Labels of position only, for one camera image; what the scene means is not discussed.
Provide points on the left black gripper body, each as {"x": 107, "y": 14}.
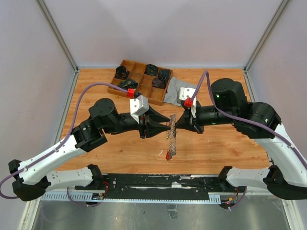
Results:
{"x": 142, "y": 124}

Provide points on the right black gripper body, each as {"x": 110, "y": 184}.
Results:
{"x": 201, "y": 119}

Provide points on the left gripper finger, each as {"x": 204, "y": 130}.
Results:
{"x": 155, "y": 116}
{"x": 154, "y": 128}

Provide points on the red key tag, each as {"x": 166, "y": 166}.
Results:
{"x": 169, "y": 155}

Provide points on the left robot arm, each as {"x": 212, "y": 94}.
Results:
{"x": 38, "y": 175}

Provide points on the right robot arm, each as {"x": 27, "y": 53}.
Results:
{"x": 286, "y": 178}

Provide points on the rolled purple tie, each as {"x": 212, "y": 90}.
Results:
{"x": 157, "y": 83}

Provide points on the wooden divided tray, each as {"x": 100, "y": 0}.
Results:
{"x": 137, "y": 69}

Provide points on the grey folded cloth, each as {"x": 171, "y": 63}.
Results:
{"x": 173, "y": 88}

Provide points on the blue patterned tie front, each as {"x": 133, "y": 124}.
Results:
{"x": 125, "y": 85}

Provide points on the rolled dark tie right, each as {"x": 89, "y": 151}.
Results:
{"x": 164, "y": 75}

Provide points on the rolled dark tie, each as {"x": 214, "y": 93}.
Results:
{"x": 164, "y": 75}
{"x": 121, "y": 73}

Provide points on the rolled green tie back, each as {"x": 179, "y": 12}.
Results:
{"x": 151, "y": 70}

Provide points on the rolled dark tie back left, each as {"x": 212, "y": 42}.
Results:
{"x": 121, "y": 73}

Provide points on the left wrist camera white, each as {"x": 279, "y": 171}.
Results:
{"x": 138, "y": 107}

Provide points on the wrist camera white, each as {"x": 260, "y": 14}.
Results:
{"x": 138, "y": 107}
{"x": 184, "y": 97}

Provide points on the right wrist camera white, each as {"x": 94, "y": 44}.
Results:
{"x": 184, "y": 97}

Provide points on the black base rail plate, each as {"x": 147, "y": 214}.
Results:
{"x": 209, "y": 184}

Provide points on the slotted grey cable duct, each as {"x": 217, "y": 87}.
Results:
{"x": 134, "y": 195}

